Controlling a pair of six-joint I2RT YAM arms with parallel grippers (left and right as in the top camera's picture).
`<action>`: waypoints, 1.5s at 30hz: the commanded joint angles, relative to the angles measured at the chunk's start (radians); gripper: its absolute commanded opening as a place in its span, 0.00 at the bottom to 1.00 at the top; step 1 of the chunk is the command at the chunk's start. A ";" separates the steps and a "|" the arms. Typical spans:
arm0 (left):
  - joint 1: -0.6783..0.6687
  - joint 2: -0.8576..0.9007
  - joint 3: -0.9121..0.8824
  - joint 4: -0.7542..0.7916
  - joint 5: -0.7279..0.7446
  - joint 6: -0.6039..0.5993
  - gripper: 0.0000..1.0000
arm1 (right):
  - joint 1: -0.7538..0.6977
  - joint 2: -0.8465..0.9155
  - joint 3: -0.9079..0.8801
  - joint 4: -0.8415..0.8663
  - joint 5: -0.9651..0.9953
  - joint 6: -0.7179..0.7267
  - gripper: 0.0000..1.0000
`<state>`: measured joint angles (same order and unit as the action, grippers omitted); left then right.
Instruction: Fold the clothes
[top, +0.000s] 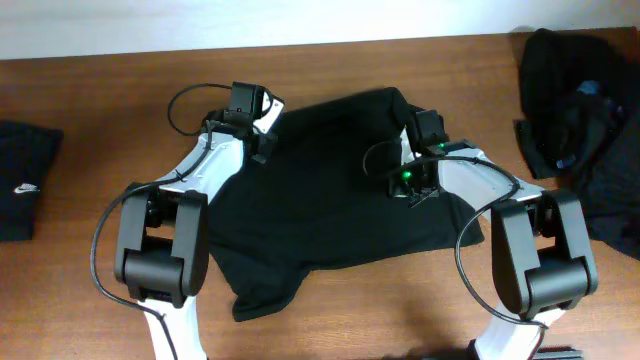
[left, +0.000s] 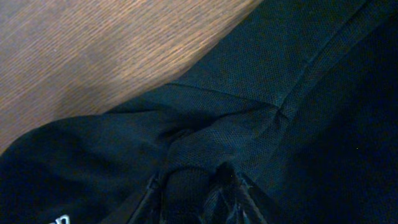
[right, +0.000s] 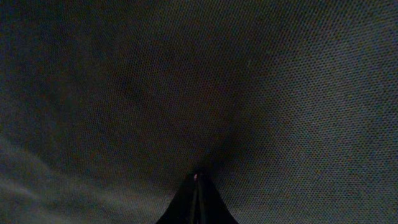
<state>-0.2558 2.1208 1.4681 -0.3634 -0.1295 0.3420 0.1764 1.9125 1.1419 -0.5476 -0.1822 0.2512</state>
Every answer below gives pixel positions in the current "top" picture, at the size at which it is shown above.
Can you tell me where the black t-shirt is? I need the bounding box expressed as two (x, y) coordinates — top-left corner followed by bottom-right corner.
(208, 87), (484, 322)

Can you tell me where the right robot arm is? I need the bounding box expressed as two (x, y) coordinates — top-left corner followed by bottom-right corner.
(386, 110), (599, 359)

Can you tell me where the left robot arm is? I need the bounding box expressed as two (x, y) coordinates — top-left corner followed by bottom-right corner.
(114, 82), (284, 359)

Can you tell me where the black clothes pile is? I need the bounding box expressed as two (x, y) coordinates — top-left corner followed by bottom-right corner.
(516, 29), (639, 258)

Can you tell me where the folded black Nike garment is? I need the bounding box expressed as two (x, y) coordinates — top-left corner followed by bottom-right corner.
(1, 120), (64, 242)

